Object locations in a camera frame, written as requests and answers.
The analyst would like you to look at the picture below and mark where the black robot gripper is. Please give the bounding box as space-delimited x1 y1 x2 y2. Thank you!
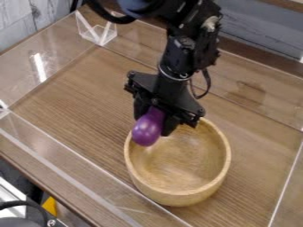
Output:
124 66 206 137

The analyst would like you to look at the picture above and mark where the black cable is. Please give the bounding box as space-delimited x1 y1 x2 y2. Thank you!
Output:
0 199 48 227

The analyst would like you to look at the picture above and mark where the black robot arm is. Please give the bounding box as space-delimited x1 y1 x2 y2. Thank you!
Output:
87 0 223 137

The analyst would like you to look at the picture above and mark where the clear acrylic corner bracket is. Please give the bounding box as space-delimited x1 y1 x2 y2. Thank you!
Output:
75 12 118 46

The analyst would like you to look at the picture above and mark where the clear acrylic table wall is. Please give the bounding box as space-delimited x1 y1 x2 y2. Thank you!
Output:
0 106 192 227

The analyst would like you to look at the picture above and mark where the purple toy eggplant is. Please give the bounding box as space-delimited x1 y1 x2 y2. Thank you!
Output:
131 106 164 146

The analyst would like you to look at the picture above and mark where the brown wooden bowl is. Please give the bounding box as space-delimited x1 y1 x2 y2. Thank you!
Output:
123 119 232 207

